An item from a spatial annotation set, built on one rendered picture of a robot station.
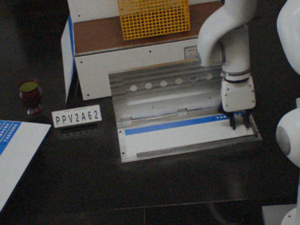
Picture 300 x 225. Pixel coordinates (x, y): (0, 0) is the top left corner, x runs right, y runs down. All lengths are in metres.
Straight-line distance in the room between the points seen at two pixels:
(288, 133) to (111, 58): 0.91
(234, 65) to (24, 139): 0.68
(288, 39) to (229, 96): 0.52
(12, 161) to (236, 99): 0.69
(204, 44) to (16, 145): 0.65
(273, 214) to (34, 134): 0.76
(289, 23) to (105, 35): 0.91
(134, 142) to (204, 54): 0.38
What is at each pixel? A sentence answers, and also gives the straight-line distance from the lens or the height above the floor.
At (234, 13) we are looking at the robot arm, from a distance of 1.64.
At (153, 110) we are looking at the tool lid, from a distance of 1.94.
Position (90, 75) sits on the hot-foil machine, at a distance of 2.06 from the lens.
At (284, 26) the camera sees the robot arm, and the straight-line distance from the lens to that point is 1.34.
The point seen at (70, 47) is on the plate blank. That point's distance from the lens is 2.29.
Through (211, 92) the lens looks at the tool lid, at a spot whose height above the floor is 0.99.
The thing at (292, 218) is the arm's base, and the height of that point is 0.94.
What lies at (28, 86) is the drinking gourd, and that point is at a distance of 2.09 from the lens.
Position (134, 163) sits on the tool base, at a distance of 1.83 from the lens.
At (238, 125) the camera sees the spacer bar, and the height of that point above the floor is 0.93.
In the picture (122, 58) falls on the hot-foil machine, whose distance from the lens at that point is 2.03.
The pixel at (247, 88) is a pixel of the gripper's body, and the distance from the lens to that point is 1.82.
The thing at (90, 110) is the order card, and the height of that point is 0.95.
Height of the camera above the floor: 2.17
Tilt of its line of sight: 39 degrees down
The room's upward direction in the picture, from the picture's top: 7 degrees counter-clockwise
